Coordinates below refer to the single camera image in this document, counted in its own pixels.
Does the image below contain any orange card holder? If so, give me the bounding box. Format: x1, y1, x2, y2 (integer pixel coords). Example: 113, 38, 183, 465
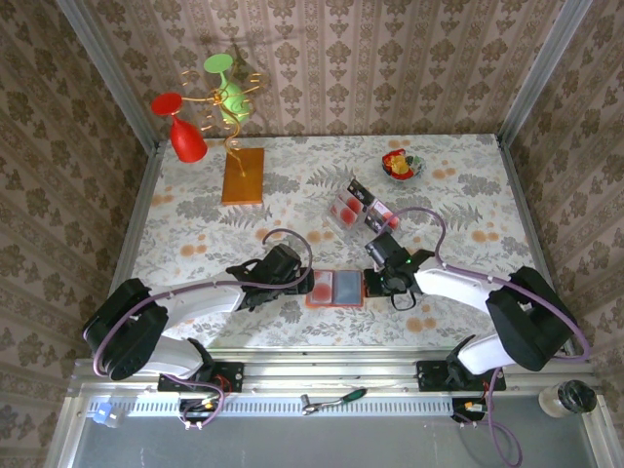
304, 269, 366, 309

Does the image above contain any black VIP card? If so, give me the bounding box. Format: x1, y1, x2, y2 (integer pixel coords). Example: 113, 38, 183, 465
365, 200, 394, 230
344, 178, 372, 202

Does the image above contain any clear acrylic card stand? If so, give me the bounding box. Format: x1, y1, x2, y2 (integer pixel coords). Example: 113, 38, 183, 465
329, 177, 402, 240

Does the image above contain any glass candy bowl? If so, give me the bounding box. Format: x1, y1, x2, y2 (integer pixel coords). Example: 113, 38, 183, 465
379, 140, 427, 183

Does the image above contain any red plastic wine glass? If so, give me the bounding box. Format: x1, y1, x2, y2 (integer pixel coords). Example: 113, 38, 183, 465
150, 92, 210, 165

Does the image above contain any green plastic wine glass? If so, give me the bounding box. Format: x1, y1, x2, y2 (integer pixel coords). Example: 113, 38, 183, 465
203, 53, 253, 126

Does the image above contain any glass jar dark lid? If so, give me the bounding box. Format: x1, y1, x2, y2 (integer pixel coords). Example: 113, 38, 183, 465
538, 379, 599, 419

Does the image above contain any blue plug connector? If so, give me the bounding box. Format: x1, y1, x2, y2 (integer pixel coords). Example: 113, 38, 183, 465
87, 402, 123, 430

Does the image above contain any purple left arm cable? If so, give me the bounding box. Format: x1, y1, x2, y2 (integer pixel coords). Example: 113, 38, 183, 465
81, 228, 314, 379

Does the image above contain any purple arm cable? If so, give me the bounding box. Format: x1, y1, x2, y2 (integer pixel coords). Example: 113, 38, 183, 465
81, 228, 314, 379
389, 207, 591, 362

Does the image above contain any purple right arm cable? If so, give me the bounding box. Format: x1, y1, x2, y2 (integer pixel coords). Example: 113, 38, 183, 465
389, 207, 591, 362

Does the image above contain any gold wire rack wooden base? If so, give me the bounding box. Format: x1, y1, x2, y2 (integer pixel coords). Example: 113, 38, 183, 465
179, 67, 267, 207

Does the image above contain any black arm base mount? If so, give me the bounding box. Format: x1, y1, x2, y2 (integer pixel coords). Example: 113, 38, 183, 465
416, 359, 507, 394
156, 360, 245, 394

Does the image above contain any aluminium mounting rail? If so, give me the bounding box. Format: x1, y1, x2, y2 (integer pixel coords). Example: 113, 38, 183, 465
65, 346, 608, 397

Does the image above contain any slotted grey cable duct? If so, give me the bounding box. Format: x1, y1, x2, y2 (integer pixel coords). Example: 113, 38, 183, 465
114, 395, 459, 419

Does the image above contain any ratchet wrench green handle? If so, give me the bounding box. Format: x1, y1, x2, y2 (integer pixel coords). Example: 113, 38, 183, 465
300, 387, 369, 416

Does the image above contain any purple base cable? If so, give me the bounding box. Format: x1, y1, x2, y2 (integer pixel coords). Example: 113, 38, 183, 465
460, 368, 526, 468
177, 379, 228, 433

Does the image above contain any aluminium table edge rail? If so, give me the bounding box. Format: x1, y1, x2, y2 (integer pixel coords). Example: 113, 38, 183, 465
109, 140, 165, 289
496, 136, 576, 355

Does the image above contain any aluminium frame post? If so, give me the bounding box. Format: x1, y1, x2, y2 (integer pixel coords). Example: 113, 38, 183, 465
55, 0, 162, 147
496, 0, 594, 145

